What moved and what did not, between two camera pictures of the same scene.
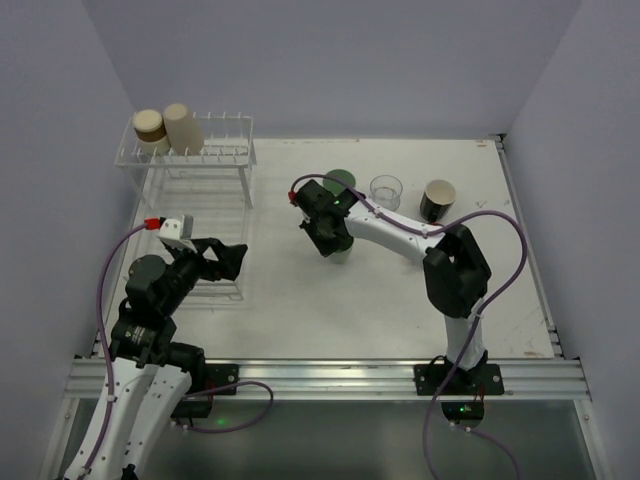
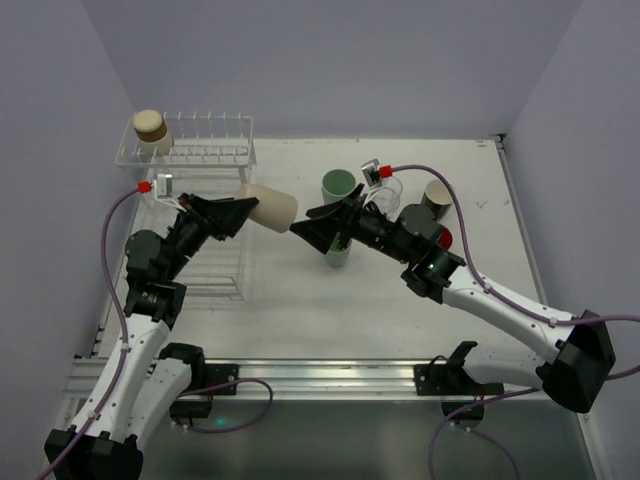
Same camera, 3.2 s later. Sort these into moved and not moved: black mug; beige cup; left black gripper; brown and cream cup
Moved: beige cup; left black gripper
Not moved: black mug; brown and cream cup
